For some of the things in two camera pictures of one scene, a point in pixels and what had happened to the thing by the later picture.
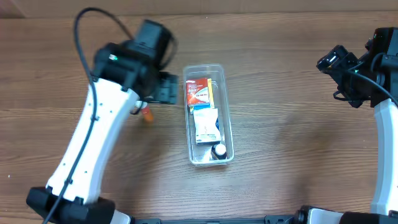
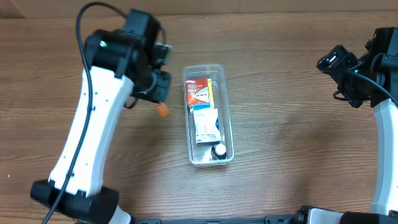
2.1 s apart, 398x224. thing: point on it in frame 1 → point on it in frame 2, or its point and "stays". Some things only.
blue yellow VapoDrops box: x=206 y=106 stays
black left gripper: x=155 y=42 → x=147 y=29
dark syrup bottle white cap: x=218 y=151 stays
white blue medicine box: x=206 y=126 stays
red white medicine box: x=197 y=91 stays
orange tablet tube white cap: x=148 y=114 → x=163 y=109
